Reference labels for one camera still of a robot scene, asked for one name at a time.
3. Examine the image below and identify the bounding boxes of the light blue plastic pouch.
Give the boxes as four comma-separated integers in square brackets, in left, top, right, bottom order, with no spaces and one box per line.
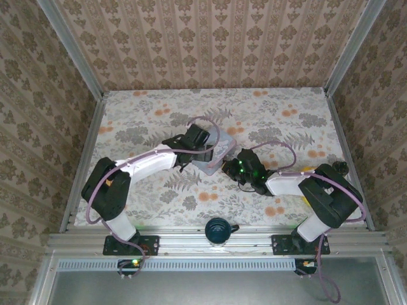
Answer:
[191,128,238,177]

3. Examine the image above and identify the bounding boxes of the floral tablecloth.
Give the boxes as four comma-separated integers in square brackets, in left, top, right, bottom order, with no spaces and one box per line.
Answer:
[74,87,365,228]

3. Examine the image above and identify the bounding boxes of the yellow curved plastic object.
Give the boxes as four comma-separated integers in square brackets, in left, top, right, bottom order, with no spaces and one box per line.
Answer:
[300,164,316,206]

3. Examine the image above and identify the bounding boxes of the dark blue mug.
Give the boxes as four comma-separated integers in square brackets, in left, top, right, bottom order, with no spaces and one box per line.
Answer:
[205,217,240,247]

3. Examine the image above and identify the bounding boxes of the clear jar with black lid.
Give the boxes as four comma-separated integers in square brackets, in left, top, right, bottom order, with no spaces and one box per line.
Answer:
[332,160,350,175]

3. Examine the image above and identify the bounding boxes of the black connector board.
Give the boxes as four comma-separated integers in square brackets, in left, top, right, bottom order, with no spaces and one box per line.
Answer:
[116,257,144,276]
[293,257,319,276]

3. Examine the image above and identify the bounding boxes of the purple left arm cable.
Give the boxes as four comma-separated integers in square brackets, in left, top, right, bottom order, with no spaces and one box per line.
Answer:
[85,116,222,280]

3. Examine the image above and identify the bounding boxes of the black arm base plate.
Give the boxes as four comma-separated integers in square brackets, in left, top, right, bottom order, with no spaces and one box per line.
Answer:
[271,234,331,257]
[103,234,160,257]

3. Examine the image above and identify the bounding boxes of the aluminium side rail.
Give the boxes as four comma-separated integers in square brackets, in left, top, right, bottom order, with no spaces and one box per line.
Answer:
[59,93,109,234]
[323,87,376,231]

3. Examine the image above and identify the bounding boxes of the aluminium mounting rail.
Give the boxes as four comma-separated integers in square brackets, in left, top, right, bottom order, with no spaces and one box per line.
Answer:
[44,224,389,257]

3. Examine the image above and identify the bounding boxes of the grey slotted cable duct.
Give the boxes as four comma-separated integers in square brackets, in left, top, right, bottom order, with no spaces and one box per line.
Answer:
[56,257,298,273]

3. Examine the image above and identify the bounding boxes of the aluminium frame post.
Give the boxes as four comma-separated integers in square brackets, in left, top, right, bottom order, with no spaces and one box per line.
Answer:
[36,0,105,100]
[323,0,388,96]

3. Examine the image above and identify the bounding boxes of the aluminium frame bar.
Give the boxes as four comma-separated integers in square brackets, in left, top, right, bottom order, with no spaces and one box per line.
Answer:
[29,254,60,305]
[375,250,403,305]

